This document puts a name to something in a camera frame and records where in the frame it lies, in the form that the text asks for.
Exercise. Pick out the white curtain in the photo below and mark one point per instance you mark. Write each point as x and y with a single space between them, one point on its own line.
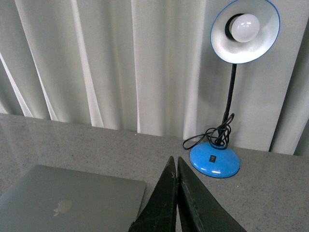
148 66

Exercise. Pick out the grey laptop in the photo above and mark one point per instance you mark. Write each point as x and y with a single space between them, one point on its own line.
49 199

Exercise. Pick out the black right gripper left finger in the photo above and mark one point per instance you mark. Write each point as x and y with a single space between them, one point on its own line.
159 214

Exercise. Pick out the blue desk lamp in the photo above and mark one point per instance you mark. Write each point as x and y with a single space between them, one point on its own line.
242 32

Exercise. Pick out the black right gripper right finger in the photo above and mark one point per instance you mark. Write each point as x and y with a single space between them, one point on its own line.
199 210

